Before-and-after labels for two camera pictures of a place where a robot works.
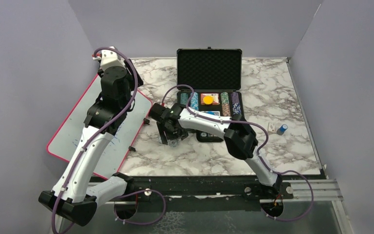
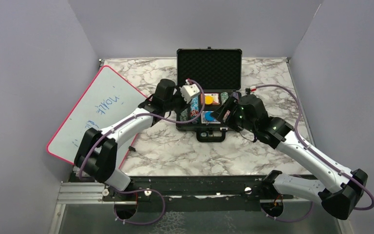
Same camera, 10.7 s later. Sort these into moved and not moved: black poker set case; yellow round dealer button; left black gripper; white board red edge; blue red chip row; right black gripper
Moved: right black gripper; left black gripper
Not moved: black poker set case; white board red edge; yellow round dealer button; blue red chip row
